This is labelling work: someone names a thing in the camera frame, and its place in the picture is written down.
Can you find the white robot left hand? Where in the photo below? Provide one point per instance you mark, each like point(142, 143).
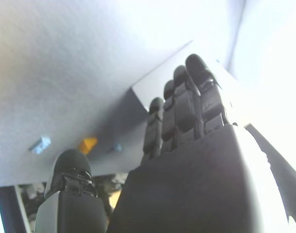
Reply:
point(186, 189)

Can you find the brown cardboard box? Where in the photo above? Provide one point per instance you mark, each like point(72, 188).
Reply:
point(162, 80)

